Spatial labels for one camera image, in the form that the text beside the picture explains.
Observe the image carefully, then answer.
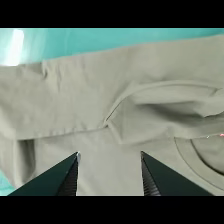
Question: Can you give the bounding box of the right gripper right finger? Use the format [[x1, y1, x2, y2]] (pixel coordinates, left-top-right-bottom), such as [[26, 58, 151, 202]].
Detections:
[[140, 150, 214, 197]]

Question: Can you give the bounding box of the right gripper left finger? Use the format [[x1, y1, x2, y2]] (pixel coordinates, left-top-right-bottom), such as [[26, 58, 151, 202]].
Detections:
[[8, 151, 81, 197]]

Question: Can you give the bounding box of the grey T-shirt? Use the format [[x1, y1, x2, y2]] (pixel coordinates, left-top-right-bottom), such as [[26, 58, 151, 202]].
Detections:
[[0, 34, 224, 197]]

